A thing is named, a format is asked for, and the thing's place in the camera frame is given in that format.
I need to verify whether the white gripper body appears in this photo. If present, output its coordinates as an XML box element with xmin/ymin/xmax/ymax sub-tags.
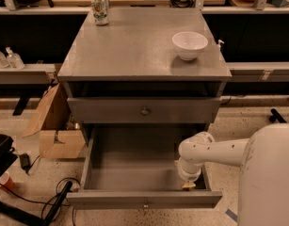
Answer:
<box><xmin>177</xmin><ymin>157</ymin><xmax>202</xmax><ymax>183</ymax></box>

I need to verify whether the grey drawer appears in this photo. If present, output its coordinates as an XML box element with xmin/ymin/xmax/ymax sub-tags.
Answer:
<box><xmin>67</xmin><ymin>125</ymin><xmax>222</xmax><ymax>210</ymax></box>
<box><xmin>68</xmin><ymin>97</ymin><xmax>221</xmax><ymax>123</ymax></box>

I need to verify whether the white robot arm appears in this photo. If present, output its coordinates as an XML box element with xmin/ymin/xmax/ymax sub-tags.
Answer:
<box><xmin>177</xmin><ymin>123</ymin><xmax>289</xmax><ymax>226</ymax></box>

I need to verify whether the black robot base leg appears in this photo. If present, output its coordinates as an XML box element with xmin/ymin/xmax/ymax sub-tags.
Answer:
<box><xmin>269</xmin><ymin>108</ymin><xmax>286</xmax><ymax>123</ymax></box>

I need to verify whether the grey wooden drawer cabinet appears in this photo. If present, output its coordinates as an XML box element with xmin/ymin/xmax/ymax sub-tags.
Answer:
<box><xmin>58</xmin><ymin>8</ymin><xmax>231</xmax><ymax>138</ymax></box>

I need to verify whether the grey top drawer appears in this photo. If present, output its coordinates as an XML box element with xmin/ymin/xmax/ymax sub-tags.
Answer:
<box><xmin>68</xmin><ymin>97</ymin><xmax>221</xmax><ymax>123</ymax></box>

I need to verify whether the open cardboard box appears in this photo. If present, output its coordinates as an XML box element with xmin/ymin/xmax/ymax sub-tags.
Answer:
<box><xmin>23</xmin><ymin>84</ymin><xmax>86</xmax><ymax>159</ymax></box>

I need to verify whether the white ceramic bowl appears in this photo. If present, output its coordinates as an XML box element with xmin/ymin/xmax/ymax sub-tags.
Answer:
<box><xmin>172</xmin><ymin>31</ymin><xmax>208</xmax><ymax>61</ymax></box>

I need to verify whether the white pump bottle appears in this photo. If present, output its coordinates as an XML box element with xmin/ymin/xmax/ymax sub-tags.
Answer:
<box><xmin>217</xmin><ymin>40</ymin><xmax>224</xmax><ymax>52</ymax></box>

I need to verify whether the black power adapter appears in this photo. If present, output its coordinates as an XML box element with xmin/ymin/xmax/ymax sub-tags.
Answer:
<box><xmin>19</xmin><ymin>153</ymin><xmax>31</xmax><ymax>171</ymax></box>

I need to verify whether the black stand base bar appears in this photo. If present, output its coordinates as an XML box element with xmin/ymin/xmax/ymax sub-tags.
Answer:
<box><xmin>0</xmin><ymin>181</ymin><xmax>72</xmax><ymax>226</ymax></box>

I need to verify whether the red plastic cup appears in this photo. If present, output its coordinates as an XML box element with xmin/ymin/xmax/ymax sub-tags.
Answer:
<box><xmin>0</xmin><ymin>171</ymin><xmax>15</xmax><ymax>192</ymax></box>

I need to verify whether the black bin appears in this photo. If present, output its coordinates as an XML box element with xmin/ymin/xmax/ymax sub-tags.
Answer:
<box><xmin>0</xmin><ymin>134</ymin><xmax>17</xmax><ymax>177</ymax></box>

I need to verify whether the clear sanitizer bottle right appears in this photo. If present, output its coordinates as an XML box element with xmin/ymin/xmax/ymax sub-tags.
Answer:
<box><xmin>6</xmin><ymin>47</ymin><xmax>24</xmax><ymax>70</ymax></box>

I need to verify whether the black cable coil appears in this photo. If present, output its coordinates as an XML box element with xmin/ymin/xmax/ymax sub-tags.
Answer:
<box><xmin>40</xmin><ymin>177</ymin><xmax>83</xmax><ymax>226</ymax></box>

